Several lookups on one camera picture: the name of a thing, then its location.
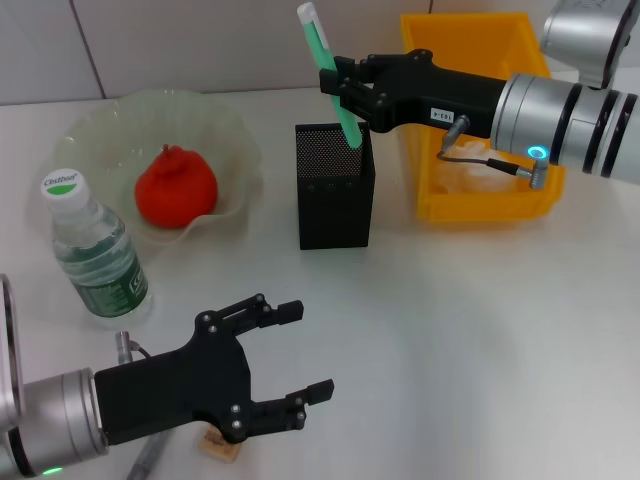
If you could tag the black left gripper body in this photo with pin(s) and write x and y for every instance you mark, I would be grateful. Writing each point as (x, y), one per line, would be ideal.
(175, 390)

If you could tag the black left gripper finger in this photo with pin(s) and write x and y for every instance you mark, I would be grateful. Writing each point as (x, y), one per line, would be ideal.
(290, 312)
(320, 390)

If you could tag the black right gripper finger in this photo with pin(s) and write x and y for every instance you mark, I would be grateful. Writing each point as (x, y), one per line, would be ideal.
(346, 65)
(330, 82)

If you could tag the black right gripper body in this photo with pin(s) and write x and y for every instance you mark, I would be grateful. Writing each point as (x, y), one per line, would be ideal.
(440, 95)

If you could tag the mint green utility knife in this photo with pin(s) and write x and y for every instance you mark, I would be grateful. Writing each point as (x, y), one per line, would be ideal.
(315, 40)

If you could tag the silver metal pen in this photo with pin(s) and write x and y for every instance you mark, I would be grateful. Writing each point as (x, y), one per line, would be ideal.
(147, 455)

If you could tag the beige eraser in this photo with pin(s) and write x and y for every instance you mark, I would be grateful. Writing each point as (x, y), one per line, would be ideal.
(220, 446)

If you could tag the white paper ball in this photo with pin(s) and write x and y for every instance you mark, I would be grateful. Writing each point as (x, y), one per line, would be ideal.
(470, 172)

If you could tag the clear green-label water bottle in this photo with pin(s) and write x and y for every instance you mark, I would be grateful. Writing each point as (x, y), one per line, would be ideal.
(100, 260)

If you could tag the black mesh pen holder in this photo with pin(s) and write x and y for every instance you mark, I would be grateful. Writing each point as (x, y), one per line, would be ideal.
(332, 210)

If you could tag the pale green glass fruit plate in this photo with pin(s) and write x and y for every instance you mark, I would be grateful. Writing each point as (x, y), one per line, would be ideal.
(110, 130)

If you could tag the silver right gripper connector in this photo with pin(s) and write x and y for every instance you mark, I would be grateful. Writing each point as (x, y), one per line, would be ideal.
(457, 127)

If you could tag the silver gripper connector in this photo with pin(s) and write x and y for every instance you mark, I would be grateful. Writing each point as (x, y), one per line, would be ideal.
(457, 127)
(123, 346)

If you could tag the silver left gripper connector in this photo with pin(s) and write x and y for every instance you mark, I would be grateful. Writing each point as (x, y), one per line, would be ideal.
(123, 346)

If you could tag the yellow plastic bin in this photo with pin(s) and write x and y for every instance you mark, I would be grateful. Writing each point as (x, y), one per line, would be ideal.
(480, 205)

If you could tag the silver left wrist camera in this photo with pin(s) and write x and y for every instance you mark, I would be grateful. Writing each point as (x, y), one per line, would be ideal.
(10, 350)

